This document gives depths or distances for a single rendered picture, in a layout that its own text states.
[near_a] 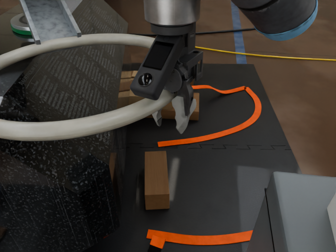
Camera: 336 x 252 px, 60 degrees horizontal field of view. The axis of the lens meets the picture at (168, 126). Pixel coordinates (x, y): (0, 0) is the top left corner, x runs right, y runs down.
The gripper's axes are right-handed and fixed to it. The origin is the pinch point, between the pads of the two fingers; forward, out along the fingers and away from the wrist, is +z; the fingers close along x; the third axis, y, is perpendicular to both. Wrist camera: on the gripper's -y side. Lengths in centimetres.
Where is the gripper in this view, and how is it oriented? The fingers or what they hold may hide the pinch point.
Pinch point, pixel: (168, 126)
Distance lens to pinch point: 58.3
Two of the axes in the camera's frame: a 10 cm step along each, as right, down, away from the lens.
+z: 0.2, 8.1, 5.8
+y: 5.4, -5.0, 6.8
